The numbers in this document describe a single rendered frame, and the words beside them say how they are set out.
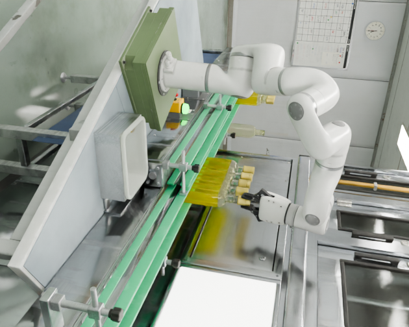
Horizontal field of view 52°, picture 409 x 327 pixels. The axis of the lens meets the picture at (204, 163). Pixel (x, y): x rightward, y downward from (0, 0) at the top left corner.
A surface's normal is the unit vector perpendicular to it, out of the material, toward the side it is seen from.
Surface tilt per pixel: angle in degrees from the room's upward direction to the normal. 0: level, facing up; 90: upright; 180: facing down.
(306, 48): 90
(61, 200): 0
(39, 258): 0
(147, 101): 90
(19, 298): 90
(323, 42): 90
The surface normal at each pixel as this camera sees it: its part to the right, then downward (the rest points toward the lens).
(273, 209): -0.49, 0.35
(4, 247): -0.08, -0.62
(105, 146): -0.23, 0.45
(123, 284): 0.01, -0.88
